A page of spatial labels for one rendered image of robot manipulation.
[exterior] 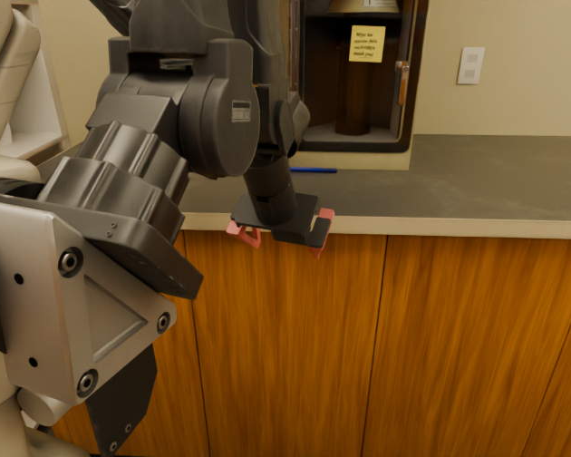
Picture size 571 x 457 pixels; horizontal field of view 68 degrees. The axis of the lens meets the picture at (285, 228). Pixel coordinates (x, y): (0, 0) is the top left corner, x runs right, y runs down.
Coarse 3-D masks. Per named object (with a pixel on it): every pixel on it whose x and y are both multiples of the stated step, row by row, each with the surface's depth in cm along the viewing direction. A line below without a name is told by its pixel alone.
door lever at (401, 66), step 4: (400, 64) 101; (404, 64) 101; (396, 68) 101; (400, 68) 100; (404, 68) 96; (408, 68) 97; (400, 72) 101; (404, 72) 97; (400, 76) 98; (404, 76) 97; (400, 80) 98; (404, 80) 98; (400, 84) 98; (404, 84) 98; (400, 88) 99; (404, 88) 99; (400, 92) 99; (404, 92) 99; (400, 96) 99; (404, 96) 99; (400, 100) 100; (404, 100) 100; (400, 104) 100
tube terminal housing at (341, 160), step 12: (300, 156) 114; (312, 156) 113; (324, 156) 113; (336, 156) 113; (348, 156) 113; (360, 156) 113; (372, 156) 112; (384, 156) 112; (396, 156) 112; (408, 156) 112; (336, 168) 114; (348, 168) 114; (360, 168) 114; (372, 168) 114; (384, 168) 114; (396, 168) 114; (408, 168) 113
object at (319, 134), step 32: (320, 0) 96; (352, 0) 96; (384, 0) 95; (416, 0) 95; (320, 32) 99; (416, 32) 98; (320, 64) 102; (352, 64) 102; (384, 64) 101; (416, 64) 101; (320, 96) 105; (352, 96) 105; (384, 96) 104; (416, 96) 104; (320, 128) 109; (352, 128) 108; (384, 128) 108
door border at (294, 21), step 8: (296, 0) 96; (296, 8) 97; (296, 16) 98; (296, 24) 98; (296, 32) 99; (296, 40) 100; (288, 48) 101; (296, 48) 101; (296, 56) 101; (296, 64) 102; (288, 72) 103; (296, 72) 103; (296, 80) 104; (296, 88) 105
